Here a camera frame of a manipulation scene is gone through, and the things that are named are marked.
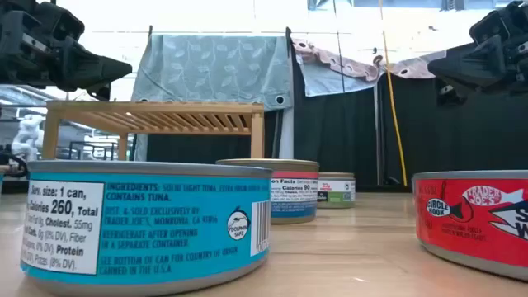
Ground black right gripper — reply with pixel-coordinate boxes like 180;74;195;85
427;28;528;106

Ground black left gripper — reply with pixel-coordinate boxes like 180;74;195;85
0;0;133;102

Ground teal label tuna can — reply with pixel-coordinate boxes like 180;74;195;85
19;159;274;297

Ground red label tuna can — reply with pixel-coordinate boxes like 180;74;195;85
412;169;528;282

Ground green white label tuna can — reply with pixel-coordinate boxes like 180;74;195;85
317;172;356;210

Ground pink blue label tuna can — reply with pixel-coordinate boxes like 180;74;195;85
215;158;321;225

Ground wooden slatted shelf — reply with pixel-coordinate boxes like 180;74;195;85
40;100;266;162

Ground black metal rack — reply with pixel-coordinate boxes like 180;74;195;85
68;139;120;162

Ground white machine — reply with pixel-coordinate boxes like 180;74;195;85
11;114;45;163

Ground grey metal pole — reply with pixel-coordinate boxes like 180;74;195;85
372;82;383;186

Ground grey-green leaf pattern curtain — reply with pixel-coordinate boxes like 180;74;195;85
130;33;295;112

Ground pink eyelet curtain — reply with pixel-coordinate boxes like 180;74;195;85
290;37;449;83

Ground light blue cloth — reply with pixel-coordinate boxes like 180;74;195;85
295;53;380;98

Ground white fabric panel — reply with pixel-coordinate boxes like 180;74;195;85
278;107;295;161

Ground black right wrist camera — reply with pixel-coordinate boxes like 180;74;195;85
469;1;528;45

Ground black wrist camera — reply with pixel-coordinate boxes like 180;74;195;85
469;1;528;45
33;2;86;42

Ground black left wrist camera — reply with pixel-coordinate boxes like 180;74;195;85
33;2;86;42

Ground yellow cable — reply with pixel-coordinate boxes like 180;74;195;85
378;0;409;187

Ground black looped cable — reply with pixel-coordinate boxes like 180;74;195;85
0;151;28;179

